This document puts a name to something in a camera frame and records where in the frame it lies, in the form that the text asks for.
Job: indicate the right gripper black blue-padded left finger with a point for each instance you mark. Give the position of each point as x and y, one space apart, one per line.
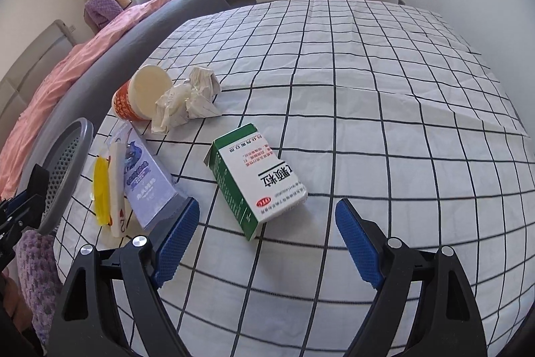
87 320

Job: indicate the white tissue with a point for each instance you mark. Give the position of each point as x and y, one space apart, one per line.
191 99

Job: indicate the lavender cartoon rabbit box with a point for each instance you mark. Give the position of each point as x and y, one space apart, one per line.
148 187

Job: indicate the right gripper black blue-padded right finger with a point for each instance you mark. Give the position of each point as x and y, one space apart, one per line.
447 319

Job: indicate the grey bed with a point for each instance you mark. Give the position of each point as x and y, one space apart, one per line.
91 95

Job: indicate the purple knitted blanket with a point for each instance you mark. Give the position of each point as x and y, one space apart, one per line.
99 13

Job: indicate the grey headboard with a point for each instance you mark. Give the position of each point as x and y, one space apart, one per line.
27 73

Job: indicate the red white paper cup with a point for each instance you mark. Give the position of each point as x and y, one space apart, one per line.
136 99

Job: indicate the pink duvet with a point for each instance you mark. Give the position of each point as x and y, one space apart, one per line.
19 142

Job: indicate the purple fuzzy rug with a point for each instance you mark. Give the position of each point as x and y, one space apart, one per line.
39 280

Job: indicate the green white medicine box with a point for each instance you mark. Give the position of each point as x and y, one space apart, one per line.
257 185

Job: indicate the grey perforated trash basket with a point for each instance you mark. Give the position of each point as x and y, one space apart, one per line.
62 153

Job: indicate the black white checkered sheet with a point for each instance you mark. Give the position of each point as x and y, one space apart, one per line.
379 103

